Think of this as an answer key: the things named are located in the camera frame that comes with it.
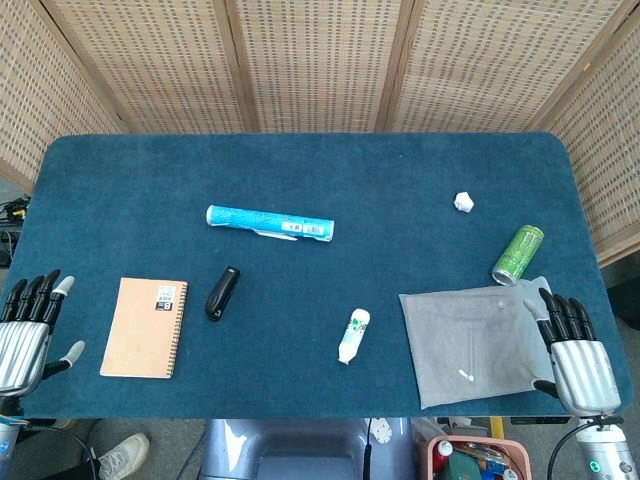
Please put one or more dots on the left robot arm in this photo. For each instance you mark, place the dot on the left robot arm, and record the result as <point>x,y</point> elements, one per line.
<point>7,440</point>

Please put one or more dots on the grey cloth bag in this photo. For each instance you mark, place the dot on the grey cloth bag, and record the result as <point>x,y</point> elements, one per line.
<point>465,340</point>

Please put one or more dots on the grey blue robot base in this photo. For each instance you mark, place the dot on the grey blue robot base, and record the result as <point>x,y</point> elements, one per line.
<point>300,450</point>

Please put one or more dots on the white sneaker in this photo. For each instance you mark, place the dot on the white sneaker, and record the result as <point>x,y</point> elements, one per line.
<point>122,457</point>

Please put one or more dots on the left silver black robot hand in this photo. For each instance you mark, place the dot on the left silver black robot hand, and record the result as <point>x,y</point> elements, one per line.
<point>22,350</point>

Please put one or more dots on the pink plastic basket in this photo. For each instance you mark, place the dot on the pink plastic basket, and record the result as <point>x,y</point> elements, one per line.
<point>520,452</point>

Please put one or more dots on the green box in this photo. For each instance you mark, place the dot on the green box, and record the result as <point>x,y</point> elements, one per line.
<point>462,470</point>

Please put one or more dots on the blue carpet table cover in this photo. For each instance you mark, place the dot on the blue carpet table cover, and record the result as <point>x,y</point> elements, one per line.
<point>320,175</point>

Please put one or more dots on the green drink can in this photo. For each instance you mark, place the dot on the green drink can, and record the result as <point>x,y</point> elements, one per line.
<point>519,254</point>

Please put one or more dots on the woven wooden folding screen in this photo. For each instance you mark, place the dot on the woven wooden folding screen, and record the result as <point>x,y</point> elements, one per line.
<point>320,60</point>

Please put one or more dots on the small white plastic bottle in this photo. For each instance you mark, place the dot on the small white plastic bottle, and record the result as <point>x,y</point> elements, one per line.
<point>354,335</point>

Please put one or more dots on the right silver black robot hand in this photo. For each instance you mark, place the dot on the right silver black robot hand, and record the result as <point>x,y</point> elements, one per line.
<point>582,370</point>

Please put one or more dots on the blue cylindrical tube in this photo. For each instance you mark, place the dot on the blue cylindrical tube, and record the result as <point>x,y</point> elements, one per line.
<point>270,222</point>

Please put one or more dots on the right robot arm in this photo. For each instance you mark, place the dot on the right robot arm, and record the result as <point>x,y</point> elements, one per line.
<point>602,445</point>

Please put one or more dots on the red bottle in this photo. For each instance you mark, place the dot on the red bottle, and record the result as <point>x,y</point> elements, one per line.
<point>442,457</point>

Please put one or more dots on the crumpled white paper ball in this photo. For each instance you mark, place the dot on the crumpled white paper ball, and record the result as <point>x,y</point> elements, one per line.
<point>463,201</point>

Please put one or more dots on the black stapler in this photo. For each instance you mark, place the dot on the black stapler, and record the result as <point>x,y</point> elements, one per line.
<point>222,294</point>

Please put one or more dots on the tan spiral notebook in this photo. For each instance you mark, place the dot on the tan spiral notebook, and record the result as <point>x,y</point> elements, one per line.
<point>145,327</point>

